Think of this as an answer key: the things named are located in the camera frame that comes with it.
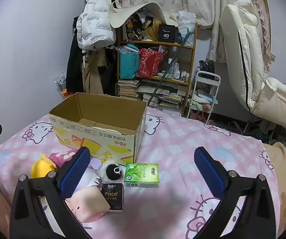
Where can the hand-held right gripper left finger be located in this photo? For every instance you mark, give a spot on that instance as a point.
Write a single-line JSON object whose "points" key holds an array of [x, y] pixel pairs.
{"points": [[74, 171]]}

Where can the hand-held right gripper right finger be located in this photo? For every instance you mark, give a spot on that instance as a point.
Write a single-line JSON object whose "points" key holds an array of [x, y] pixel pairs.
{"points": [[209, 171]]}

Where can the white-haired plush doll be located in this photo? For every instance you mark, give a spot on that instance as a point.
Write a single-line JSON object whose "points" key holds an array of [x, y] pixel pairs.
{"points": [[91, 178]]}

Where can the pink plush toy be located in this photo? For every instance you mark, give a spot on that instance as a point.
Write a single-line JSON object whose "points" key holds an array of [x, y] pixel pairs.
{"points": [[60, 158]]}

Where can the yellow plush toy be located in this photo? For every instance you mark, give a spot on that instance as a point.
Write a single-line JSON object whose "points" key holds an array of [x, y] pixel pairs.
{"points": [[40, 169]]}

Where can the cardboard box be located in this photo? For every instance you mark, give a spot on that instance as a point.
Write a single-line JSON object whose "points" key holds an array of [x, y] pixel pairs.
{"points": [[95, 139]]}

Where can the green tissue pack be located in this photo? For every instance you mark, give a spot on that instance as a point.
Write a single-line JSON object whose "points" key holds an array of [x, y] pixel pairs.
{"points": [[141, 175]]}

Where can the lavender soft pad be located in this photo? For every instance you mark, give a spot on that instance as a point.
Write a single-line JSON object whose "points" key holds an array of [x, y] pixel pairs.
{"points": [[96, 164]]}

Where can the pink squishy toy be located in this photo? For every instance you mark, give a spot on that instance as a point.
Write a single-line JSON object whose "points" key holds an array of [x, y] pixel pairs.
{"points": [[90, 204]]}

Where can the pink cat-print bed sheet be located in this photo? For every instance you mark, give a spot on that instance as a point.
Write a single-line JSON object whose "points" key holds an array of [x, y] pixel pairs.
{"points": [[172, 144]]}

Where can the black tissue pack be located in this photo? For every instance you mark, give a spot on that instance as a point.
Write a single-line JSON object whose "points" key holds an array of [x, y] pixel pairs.
{"points": [[113, 196]]}

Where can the white rolling cart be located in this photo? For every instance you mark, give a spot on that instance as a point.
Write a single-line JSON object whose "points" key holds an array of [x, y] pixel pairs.
{"points": [[194, 89]]}

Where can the clear plastic bag of toys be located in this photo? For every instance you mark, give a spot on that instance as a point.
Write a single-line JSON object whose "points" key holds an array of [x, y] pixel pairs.
{"points": [[60, 83]]}

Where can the pile of magazines and papers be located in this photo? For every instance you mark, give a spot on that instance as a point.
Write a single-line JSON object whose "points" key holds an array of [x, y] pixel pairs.
{"points": [[165, 98]]}

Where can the stack of old books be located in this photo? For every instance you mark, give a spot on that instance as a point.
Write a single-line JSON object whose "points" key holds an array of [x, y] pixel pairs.
{"points": [[129, 89]]}

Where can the black hanging coat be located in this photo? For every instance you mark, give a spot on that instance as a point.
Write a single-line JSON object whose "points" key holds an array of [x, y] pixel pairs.
{"points": [[74, 69]]}

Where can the row of small cosmetic bottles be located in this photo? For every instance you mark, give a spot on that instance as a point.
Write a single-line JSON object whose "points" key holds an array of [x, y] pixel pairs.
{"points": [[179, 73]]}

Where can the dark hanging clothes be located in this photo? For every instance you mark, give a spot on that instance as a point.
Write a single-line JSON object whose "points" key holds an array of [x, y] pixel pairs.
{"points": [[110, 72]]}

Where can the wooden shelf unit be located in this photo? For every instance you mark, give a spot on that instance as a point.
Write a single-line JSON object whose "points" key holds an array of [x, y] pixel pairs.
{"points": [[192, 62]]}

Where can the green pole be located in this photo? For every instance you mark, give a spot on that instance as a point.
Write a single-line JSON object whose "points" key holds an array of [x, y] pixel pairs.
{"points": [[172, 59]]}

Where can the teal shopping bag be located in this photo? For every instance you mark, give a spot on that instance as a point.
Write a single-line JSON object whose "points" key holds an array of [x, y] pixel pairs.
{"points": [[129, 64]]}

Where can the cream padded recliner chair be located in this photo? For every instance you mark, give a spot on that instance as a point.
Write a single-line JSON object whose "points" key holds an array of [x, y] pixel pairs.
{"points": [[240, 54]]}

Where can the red patterned gift bag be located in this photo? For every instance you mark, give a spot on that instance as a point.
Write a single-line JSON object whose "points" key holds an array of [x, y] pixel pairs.
{"points": [[149, 63]]}

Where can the black square box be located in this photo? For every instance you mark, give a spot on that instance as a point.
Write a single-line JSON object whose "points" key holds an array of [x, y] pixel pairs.
{"points": [[167, 33]]}

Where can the white plastic bag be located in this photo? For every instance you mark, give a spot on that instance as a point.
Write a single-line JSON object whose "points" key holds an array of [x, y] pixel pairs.
{"points": [[185, 25]]}

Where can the white puffer jacket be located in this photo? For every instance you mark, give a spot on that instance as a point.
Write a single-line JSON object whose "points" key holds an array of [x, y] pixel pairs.
{"points": [[95, 22]]}

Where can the black printed tote bag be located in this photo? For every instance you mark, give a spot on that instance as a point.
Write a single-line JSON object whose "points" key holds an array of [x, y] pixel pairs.
{"points": [[133, 29]]}

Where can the tan fabric bag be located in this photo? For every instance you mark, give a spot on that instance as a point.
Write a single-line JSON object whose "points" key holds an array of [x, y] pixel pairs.
{"points": [[151, 28]]}

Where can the cream wide-brim hat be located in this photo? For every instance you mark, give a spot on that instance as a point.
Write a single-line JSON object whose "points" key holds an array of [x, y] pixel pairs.
{"points": [[123, 15]]}

